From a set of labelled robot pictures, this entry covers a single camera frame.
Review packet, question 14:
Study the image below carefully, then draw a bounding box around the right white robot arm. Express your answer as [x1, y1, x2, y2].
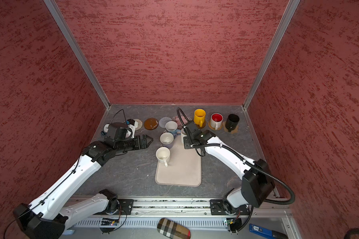
[184, 127, 275, 214]

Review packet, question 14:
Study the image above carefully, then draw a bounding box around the yellow mug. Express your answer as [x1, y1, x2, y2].
[193, 109, 206, 128]

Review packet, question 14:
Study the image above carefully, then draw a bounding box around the beige serving tray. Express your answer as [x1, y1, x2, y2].
[155, 136, 201, 187]

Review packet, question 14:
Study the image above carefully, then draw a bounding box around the cork coaster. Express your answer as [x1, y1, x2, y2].
[222, 121, 239, 134]

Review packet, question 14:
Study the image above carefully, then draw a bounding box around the pink flower coaster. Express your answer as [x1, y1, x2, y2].
[172, 116, 188, 129]

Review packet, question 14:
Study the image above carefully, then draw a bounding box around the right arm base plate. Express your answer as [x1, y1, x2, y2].
[209, 199, 250, 216]

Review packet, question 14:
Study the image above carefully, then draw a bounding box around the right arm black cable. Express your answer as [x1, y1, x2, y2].
[176, 107, 296, 234]

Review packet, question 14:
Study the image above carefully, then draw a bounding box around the white mug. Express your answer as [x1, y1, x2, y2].
[156, 147, 171, 167]
[180, 129, 187, 145]

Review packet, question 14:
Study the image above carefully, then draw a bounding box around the aluminium rail frame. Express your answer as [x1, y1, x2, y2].
[37, 195, 303, 239]

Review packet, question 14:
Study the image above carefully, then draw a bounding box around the dark glossy brown coaster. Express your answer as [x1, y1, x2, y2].
[144, 118, 159, 130]

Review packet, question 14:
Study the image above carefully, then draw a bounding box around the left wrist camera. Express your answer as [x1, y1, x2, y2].
[106, 119, 136, 141]

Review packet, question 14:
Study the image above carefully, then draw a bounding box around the black mug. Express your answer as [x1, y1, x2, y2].
[225, 114, 240, 132]

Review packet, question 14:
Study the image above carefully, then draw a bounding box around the red interior mug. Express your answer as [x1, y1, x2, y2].
[209, 113, 223, 130]

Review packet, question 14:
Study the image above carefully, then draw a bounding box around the blue tool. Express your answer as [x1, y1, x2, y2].
[249, 224, 289, 239]

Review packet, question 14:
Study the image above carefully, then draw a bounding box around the lavender mug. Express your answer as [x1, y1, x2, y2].
[160, 132, 175, 149]

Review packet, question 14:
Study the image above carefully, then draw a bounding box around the white patterned round coaster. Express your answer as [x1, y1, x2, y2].
[134, 119, 143, 130]

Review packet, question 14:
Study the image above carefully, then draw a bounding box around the white mug front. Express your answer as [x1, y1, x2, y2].
[180, 129, 187, 145]

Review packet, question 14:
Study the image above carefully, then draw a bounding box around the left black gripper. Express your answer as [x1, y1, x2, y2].
[115, 134, 153, 153]

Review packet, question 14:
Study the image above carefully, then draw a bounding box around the plaid glasses case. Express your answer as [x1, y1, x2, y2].
[157, 218, 191, 239]

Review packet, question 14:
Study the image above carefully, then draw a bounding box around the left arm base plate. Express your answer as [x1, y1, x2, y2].
[105, 198, 134, 215]

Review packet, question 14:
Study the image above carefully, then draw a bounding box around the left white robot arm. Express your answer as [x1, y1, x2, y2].
[13, 134, 153, 239]

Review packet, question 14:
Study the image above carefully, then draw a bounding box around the grey round coaster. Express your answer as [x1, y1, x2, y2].
[159, 117, 172, 128]

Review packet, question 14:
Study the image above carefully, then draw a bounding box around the blue floral mug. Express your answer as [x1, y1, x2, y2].
[165, 121, 180, 136]

